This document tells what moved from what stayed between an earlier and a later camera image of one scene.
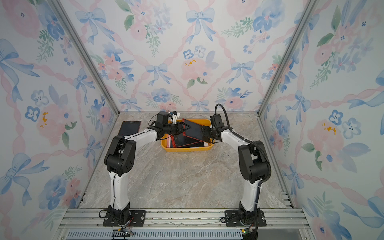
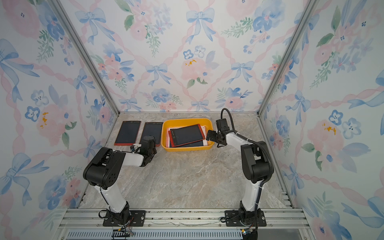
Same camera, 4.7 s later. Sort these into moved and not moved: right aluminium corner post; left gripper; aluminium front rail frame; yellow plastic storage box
Moved: left gripper
Not moved: aluminium front rail frame; right aluminium corner post; yellow plastic storage box
